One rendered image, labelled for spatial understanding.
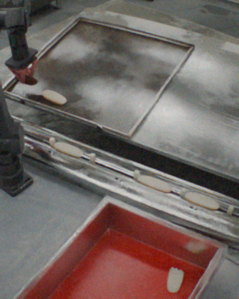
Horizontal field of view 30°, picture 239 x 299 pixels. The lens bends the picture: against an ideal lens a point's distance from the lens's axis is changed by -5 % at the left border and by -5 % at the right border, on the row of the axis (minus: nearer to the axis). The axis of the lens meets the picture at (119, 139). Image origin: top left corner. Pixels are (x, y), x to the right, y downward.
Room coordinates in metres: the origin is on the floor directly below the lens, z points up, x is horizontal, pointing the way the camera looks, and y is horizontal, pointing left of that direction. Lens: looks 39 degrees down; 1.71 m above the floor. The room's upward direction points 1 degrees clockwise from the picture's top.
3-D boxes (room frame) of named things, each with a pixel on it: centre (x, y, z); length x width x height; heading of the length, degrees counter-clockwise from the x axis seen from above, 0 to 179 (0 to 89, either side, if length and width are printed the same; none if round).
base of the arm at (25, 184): (0.92, 0.31, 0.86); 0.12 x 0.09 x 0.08; 52
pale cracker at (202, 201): (0.83, -0.22, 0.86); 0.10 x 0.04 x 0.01; 61
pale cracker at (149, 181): (0.89, -0.10, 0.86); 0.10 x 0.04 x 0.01; 61
